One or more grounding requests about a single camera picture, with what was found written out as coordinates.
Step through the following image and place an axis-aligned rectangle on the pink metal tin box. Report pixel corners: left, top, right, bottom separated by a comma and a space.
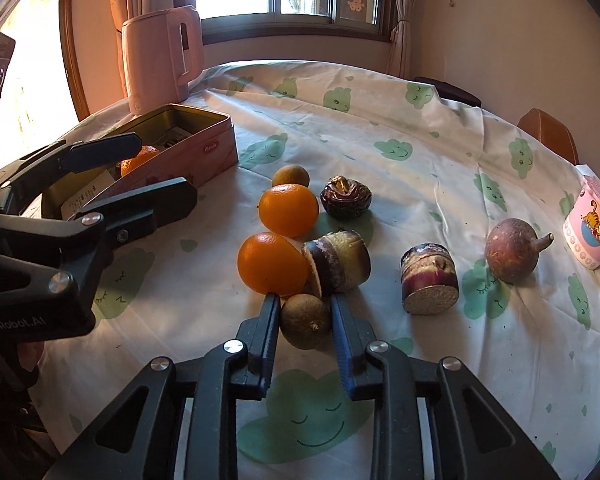
42, 104, 238, 220

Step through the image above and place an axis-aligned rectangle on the large orange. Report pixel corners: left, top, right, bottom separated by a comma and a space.
237, 232, 309, 297

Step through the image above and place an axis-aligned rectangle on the small orange mandarin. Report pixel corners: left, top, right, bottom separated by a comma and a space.
258, 183, 318, 237

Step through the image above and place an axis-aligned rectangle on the small brown longan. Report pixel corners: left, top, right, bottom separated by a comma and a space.
271, 165, 310, 188

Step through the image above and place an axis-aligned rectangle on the round brown passion fruit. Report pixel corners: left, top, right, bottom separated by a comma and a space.
484, 218, 554, 284

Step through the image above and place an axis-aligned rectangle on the tan longan fruit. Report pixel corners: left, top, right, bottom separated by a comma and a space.
280, 294, 332, 350

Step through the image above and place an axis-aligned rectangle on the dark wrinkled fruit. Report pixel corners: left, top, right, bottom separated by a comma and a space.
320, 174, 373, 221

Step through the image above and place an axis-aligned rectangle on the pink electric kettle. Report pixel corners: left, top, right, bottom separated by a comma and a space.
122, 6, 204, 116

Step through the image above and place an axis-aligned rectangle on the white green patterned tablecloth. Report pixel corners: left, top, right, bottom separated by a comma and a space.
31, 62, 600, 479

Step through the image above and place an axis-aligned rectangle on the pink cartoon cup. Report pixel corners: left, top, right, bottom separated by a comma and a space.
562, 176, 600, 270

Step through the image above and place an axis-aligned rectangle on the brown leather chair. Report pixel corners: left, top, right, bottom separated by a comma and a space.
517, 108, 579, 165

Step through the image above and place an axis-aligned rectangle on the pink curtain right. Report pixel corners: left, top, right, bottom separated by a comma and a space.
388, 0, 416, 79

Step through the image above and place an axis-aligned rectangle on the black round stool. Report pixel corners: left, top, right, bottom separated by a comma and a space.
414, 76, 482, 107

